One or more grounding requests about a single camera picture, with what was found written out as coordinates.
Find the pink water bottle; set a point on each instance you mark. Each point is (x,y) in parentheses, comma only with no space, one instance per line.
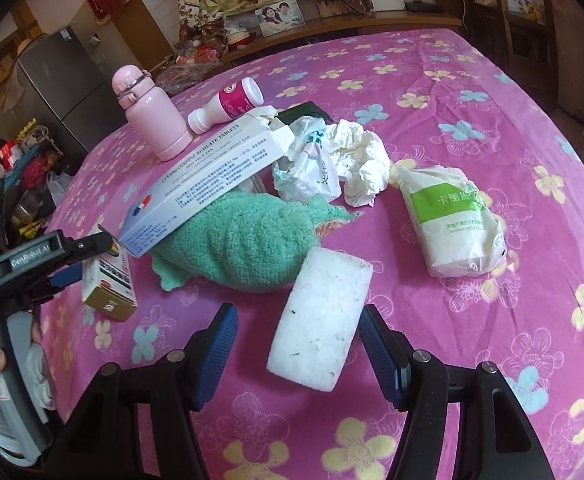
(151,120)

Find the small gold green medicine box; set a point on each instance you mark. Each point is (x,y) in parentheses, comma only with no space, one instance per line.
(109,285)

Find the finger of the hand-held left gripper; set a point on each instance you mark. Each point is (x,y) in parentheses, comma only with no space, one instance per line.
(66,276)
(89,245)

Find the long white medicine box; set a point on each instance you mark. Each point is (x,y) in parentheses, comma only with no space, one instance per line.
(196,185)

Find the green fluffy towel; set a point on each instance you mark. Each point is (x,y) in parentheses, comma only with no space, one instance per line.
(242,240)

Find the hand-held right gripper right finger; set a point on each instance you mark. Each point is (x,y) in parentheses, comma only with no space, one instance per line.
(377,355)

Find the small photo frame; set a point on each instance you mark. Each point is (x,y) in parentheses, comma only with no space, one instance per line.
(328,7)

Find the grey refrigerator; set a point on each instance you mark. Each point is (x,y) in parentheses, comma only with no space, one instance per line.
(46,85)

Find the flat black object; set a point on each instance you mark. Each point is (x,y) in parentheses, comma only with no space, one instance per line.
(422,6)

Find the white pink plastic bottle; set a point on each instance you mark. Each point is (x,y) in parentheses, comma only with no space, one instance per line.
(231,100)

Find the steel pot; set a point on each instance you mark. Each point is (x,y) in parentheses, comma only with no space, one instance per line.
(26,210)

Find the white tissue paper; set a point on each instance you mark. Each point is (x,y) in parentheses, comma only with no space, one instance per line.
(362,160)

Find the wooden headboard cabinet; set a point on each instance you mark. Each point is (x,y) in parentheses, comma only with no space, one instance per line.
(372,22)

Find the framed couple photo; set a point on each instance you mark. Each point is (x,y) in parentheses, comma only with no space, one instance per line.
(279,16)

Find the crumpled clear plastic bag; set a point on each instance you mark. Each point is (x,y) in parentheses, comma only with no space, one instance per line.
(307,175)

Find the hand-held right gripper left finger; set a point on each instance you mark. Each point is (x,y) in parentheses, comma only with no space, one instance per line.
(221,350)

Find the white green tissue pack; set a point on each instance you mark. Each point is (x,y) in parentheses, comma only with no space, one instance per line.
(447,225)

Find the wooden chair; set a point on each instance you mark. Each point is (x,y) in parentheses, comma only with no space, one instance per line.
(517,15)

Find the pink floral blanket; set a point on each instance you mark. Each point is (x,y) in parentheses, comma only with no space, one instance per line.
(472,110)

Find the dark green packet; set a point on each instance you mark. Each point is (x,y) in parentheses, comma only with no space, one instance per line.
(307,110)

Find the red white bowl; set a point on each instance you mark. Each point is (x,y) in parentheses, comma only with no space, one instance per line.
(237,37)

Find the white plastic bag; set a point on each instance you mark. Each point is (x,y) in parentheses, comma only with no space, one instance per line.
(56,185)

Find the white foam block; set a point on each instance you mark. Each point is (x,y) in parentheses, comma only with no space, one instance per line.
(317,320)

